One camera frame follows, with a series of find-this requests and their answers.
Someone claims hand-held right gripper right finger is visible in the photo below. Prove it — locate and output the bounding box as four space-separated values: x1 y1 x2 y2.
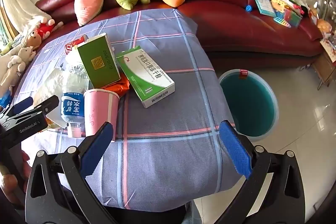
210 120 306 224

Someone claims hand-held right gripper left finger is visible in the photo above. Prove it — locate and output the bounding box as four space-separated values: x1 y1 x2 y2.
25 122 116 224

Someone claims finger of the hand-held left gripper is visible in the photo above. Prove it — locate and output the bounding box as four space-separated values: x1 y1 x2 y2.
0 97 34 119
16 95 60 122

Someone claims clear plastic bag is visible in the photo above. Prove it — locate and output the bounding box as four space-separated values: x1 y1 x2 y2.
33 67 69 130

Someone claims clear plastic water bottle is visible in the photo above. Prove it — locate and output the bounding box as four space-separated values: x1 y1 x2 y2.
61 56 90 138

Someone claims pink paper cup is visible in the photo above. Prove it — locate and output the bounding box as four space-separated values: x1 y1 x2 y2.
83 88 121 143

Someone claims teal plastic bin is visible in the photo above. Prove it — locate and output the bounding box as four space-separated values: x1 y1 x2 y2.
218 69 279 137

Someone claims dark green carton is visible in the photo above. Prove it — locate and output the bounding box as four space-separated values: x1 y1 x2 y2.
77 33 121 89

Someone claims red soda can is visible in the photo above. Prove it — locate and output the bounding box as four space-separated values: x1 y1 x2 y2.
65 34 90 56

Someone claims orange snack packet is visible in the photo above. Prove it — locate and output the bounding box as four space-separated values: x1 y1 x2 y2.
101 76 130 97

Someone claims white green medicine box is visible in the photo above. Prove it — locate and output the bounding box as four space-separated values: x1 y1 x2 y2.
116 46 176 109

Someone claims person's left hand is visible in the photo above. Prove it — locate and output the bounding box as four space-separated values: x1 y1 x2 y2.
0 152 31 210

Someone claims beige rabbit plush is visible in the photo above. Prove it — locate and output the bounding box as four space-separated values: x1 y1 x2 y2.
0 46 36 93

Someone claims blue plaid cloth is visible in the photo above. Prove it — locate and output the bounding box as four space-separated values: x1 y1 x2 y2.
12 9 233 210

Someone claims brown teddy bear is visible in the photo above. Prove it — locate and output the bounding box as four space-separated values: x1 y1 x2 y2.
26 30 42 50

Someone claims person's jeans leg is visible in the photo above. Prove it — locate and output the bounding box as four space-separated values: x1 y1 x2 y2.
181 202 196 224

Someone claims white curtain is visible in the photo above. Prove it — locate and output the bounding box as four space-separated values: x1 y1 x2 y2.
0 0 51 38

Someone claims wooden side table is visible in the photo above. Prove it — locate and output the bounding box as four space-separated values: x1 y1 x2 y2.
311 40 336 90

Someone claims red leather sofa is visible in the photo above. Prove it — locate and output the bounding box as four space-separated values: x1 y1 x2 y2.
35 0 324 69

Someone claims colourful toy set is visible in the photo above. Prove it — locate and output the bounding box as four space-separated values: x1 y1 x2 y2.
272 0 305 28

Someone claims teal picture book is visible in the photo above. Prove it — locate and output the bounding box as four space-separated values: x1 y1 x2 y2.
251 0 277 17

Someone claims orange plush toy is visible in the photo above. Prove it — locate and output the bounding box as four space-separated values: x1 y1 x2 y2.
316 19 332 33

